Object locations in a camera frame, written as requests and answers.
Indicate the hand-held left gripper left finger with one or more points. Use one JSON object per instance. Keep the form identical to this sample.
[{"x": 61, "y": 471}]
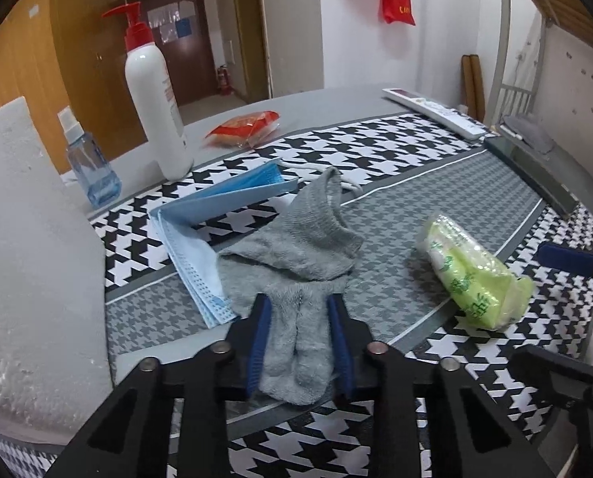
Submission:
[{"x": 257, "y": 348}]

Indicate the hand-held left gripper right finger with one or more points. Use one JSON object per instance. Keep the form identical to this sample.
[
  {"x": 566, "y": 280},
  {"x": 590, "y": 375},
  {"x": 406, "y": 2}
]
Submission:
[{"x": 340, "y": 348}]

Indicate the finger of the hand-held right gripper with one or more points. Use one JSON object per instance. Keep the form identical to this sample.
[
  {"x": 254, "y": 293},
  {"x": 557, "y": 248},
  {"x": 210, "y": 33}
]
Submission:
[
  {"x": 555, "y": 366},
  {"x": 568, "y": 258}
]

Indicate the green tissue pack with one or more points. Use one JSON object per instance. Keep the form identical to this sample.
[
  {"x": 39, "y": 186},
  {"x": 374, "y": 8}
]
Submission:
[{"x": 471, "y": 269}]

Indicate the grey sock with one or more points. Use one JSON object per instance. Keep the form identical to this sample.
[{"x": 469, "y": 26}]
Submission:
[{"x": 296, "y": 254}]

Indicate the blue face mask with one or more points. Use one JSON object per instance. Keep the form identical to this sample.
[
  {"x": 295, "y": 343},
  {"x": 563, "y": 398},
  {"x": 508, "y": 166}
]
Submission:
[{"x": 197, "y": 204}]

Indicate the white foam box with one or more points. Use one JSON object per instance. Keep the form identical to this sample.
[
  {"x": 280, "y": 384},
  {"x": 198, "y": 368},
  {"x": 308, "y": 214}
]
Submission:
[{"x": 27, "y": 259}]

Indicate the grey cloth pouch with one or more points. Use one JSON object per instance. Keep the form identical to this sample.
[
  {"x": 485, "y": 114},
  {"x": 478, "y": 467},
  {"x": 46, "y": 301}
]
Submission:
[{"x": 528, "y": 132}]

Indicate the wooden boards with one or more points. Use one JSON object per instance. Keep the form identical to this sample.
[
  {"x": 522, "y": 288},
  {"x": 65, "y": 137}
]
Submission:
[{"x": 473, "y": 87}]

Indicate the white remote control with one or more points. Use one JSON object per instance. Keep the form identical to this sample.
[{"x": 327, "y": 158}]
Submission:
[{"x": 441, "y": 109}]

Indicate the red snack packet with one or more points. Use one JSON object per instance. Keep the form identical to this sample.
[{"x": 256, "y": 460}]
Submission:
[{"x": 241, "y": 127}]

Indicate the blue spray bottle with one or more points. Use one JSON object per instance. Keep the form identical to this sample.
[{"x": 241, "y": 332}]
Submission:
[{"x": 92, "y": 169}]

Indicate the white pump bottle red pump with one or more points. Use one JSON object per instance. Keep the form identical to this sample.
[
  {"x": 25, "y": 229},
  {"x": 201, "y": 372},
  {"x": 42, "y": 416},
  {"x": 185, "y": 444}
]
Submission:
[{"x": 152, "y": 99}]

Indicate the red fire extinguisher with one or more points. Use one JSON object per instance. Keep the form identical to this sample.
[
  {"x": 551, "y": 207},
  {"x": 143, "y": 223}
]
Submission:
[{"x": 224, "y": 79}]

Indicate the dark brown door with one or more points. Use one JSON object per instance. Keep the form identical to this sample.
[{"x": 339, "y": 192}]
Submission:
[{"x": 189, "y": 64}]

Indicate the narrow red plastic bag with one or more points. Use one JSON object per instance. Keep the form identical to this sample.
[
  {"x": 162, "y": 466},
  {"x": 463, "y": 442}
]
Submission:
[{"x": 396, "y": 5}]

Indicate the wooden side door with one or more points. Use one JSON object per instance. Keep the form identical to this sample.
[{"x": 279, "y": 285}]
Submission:
[{"x": 249, "y": 30}]

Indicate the blue paper notice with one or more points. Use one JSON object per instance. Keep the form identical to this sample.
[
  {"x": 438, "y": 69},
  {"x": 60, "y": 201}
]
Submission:
[{"x": 183, "y": 28}]

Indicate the white paper notice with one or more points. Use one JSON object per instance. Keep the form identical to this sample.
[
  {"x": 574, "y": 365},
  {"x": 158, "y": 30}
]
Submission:
[{"x": 164, "y": 12}]

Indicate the wooden wardrobe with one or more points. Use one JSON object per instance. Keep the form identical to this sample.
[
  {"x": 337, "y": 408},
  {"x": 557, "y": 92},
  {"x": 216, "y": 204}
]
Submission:
[{"x": 77, "y": 35}]

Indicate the white metal bed frame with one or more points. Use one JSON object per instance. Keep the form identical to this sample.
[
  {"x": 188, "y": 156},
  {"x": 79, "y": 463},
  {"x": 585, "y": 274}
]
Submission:
[{"x": 505, "y": 35}]

